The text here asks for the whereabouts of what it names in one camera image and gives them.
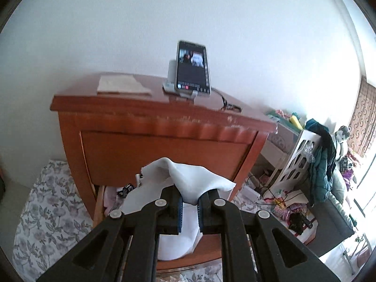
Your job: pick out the brown patterned curtain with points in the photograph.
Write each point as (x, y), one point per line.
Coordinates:
(364, 117)

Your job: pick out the black toy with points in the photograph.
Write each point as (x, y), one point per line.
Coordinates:
(299, 221)

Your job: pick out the grey mattress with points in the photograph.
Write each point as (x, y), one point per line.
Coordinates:
(332, 229)

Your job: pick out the folded beige paper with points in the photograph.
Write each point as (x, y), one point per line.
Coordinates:
(122, 85)

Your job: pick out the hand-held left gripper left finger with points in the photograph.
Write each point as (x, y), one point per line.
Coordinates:
(178, 211)

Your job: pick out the plain wooden drawer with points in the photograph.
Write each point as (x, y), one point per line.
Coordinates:
(123, 149)

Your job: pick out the colourful toy pile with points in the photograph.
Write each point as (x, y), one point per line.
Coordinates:
(279, 204)

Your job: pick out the wooden nightstand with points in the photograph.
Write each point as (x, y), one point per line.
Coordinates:
(117, 111)

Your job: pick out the small white desk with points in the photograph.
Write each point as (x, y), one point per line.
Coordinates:
(273, 149)

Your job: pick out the grey plush toy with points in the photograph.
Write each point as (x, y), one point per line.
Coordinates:
(342, 136)

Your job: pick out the teal jacket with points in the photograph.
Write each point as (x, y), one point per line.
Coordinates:
(321, 167)

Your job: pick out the smartphone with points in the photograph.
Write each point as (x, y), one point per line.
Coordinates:
(192, 67)

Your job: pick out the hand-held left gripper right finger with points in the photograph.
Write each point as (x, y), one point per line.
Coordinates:
(201, 214)

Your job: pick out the grey phone stand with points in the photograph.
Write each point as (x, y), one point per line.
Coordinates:
(170, 85)

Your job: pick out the white cloth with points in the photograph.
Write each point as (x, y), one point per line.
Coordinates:
(194, 182)

